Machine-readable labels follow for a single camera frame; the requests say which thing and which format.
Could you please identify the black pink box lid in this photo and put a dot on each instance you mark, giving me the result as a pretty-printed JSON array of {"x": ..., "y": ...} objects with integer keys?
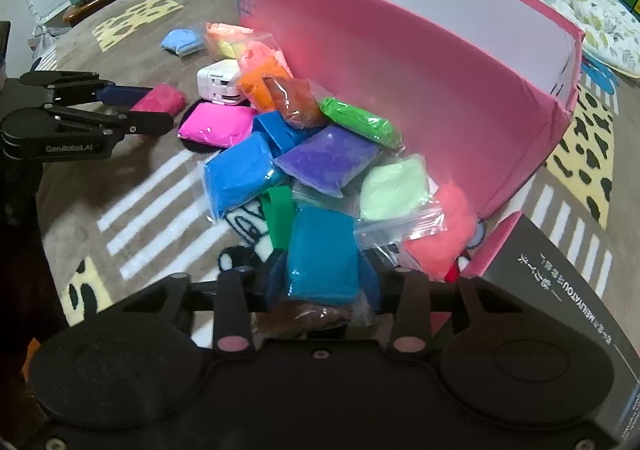
[{"x": 521, "y": 260}]

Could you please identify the pink cardboard box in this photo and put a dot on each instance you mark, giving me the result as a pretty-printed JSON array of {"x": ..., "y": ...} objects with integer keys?
[{"x": 483, "y": 89}]

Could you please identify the medium blue clay bag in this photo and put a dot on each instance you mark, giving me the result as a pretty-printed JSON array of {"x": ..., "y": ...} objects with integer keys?
[{"x": 241, "y": 173}]

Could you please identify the dark pink clay bag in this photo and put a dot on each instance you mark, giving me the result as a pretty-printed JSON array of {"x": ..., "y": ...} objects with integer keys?
[{"x": 162, "y": 99}]

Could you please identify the brown red clay bag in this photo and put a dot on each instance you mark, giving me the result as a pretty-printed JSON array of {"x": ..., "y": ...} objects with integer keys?
[{"x": 295, "y": 101}]

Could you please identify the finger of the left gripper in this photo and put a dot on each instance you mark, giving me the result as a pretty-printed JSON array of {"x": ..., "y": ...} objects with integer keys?
[
  {"x": 126, "y": 122},
  {"x": 127, "y": 95}
]

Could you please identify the magenta clay bag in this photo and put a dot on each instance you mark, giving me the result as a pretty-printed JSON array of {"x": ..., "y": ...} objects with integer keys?
[{"x": 217, "y": 125}]

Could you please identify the royal blue clay bag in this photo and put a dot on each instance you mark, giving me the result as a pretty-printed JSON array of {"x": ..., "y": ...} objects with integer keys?
[{"x": 281, "y": 136}]

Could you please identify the dark green clay bag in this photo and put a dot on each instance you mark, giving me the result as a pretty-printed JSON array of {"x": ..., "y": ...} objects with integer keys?
[{"x": 279, "y": 211}]

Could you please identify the cyan blue clay bag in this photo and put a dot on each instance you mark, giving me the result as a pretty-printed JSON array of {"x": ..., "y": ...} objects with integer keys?
[{"x": 322, "y": 258}]

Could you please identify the mint green clay bag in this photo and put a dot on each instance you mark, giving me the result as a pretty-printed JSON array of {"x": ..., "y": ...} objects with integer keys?
[{"x": 394, "y": 190}]

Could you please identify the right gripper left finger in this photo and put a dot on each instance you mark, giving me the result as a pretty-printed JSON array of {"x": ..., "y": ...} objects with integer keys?
[{"x": 240, "y": 292}]

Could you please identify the white leaf print blanket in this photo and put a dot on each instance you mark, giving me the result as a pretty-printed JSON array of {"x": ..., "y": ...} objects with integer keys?
[{"x": 611, "y": 33}]

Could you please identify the coral pink clay bag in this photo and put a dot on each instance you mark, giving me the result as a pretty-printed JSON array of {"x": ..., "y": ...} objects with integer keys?
[{"x": 436, "y": 254}]

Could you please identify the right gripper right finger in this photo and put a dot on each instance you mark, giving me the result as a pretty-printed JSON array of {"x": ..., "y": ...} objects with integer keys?
[{"x": 405, "y": 294}]

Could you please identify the yellow clay bag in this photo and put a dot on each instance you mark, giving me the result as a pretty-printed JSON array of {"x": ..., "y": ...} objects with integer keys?
[{"x": 225, "y": 49}]

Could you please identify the peach orange clay bag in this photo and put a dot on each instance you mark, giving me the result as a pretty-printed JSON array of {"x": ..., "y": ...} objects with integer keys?
[{"x": 218, "y": 35}]

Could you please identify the bright green clay bag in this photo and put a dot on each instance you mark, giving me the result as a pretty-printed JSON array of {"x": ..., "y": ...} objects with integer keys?
[{"x": 362, "y": 122}]

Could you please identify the Mickey Mouse brown blanket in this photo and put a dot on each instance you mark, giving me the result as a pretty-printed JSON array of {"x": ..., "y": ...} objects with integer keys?
[{"x": 112, "y": 227}]

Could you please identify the purple clay bag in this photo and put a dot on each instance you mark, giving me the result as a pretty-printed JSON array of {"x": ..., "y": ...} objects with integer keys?
[{"x": 329, "y": 160}]

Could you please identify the white power adapter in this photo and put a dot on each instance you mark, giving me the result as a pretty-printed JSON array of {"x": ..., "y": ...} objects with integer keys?
[{"x": 217, "y": 82}]

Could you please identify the light blue clay bag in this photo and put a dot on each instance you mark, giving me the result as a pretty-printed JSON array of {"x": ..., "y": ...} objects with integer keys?
[{"x": 183, "y": 42}]

